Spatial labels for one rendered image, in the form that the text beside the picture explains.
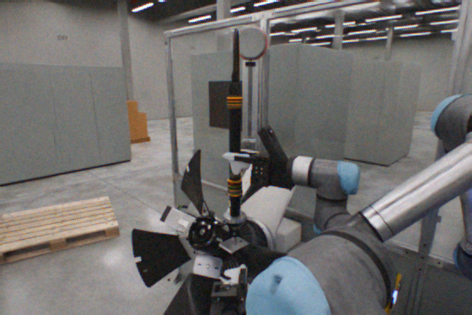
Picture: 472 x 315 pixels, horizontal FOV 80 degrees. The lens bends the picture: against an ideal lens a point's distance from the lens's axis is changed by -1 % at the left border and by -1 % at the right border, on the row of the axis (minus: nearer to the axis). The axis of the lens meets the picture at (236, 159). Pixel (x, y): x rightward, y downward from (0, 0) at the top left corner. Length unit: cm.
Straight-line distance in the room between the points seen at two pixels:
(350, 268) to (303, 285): 7
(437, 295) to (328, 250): 122
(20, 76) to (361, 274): 599
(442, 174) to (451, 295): 94
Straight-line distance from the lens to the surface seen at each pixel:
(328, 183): 70
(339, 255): 36
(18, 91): 609
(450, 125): 82
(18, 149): 616
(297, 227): 155
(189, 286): 97
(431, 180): 65
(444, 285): 153
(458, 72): 131
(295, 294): 30
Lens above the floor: 168
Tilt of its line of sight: 15 degrees down
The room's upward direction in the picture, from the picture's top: straight up
